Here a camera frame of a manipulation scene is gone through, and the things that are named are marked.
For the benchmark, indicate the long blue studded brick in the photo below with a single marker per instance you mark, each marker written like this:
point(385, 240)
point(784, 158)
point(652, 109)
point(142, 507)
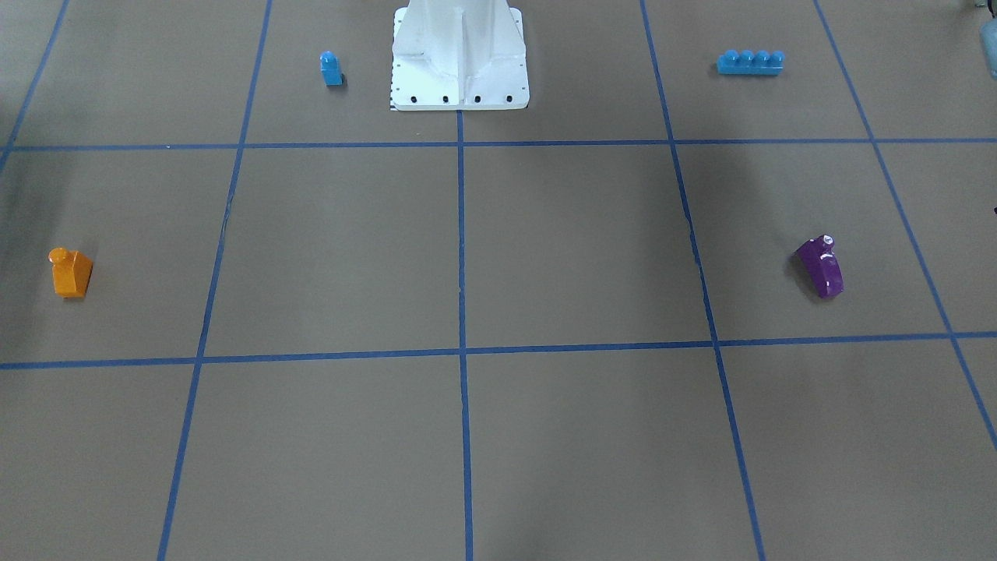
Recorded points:
point(751, 63)

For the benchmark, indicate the orange trapezoid block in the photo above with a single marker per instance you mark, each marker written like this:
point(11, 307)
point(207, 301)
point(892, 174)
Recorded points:
point(71, 272)

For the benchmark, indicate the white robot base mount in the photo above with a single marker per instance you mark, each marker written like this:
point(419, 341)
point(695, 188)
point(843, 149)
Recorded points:
point(458, 56)

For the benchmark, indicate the purple trapezoid block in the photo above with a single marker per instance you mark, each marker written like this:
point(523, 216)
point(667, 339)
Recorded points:
point(819, 259)

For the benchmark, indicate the small blue block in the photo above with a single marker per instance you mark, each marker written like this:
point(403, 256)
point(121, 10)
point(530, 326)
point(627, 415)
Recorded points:
point(329, 66)

